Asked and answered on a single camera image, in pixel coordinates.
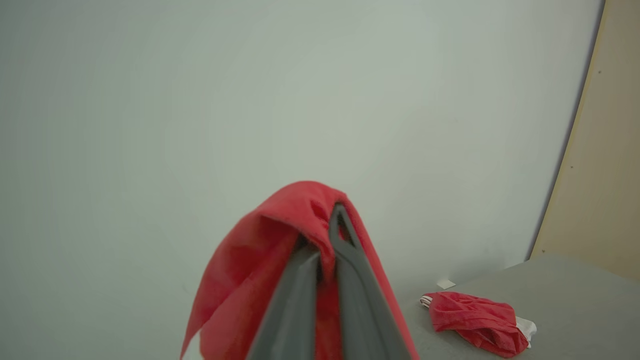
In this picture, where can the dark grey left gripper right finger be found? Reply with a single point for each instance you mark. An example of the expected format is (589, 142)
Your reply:
(362, 315)

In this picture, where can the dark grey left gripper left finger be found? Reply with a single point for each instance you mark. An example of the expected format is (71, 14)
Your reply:
(292, 315)

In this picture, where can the plain red cloth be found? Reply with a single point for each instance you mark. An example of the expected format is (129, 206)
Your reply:
(245, 280)

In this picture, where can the red garment with white trim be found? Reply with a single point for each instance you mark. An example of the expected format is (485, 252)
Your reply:
(475, 320)

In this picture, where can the small white wall tag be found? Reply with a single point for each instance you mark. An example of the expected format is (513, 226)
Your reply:
(445, 284)

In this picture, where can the beige wooden wall panel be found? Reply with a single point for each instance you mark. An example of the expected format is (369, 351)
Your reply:
(600, 175)

